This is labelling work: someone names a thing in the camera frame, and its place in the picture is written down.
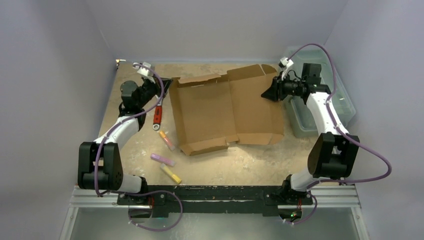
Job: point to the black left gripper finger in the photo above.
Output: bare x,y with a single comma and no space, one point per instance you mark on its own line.
165,90
167,82

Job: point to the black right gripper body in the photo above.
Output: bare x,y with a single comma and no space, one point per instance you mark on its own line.
278,90

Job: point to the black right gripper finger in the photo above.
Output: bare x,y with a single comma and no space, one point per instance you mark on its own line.
270,97
271,89

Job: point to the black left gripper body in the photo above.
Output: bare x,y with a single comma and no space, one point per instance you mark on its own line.
148,91

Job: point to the brown cardboard box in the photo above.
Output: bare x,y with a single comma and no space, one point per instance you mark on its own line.
212,111

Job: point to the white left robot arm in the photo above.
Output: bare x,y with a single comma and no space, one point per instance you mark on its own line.
99,161

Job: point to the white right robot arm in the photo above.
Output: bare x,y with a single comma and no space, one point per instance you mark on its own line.
333,155

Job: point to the red adjustable wrench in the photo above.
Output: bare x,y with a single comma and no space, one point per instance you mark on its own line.
158,112

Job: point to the clear plastic bin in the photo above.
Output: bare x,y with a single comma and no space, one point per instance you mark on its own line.
300,117

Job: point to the orange highlighter marker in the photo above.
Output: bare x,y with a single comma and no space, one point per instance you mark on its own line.
166,140

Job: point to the purple highlighter marker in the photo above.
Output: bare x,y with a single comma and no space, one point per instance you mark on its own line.
162,159

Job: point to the yellow highlighter marker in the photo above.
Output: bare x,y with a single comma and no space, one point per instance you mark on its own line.
170,174

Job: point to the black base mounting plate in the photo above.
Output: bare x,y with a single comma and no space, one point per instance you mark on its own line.
267,200

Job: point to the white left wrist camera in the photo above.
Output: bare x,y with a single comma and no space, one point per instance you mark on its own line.
144,69

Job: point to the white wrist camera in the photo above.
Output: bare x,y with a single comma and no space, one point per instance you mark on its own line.
144,69
285,65

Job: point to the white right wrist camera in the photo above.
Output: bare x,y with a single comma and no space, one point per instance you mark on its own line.
285,65

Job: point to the aluminium frame rail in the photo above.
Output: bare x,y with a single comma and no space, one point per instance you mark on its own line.
327,196

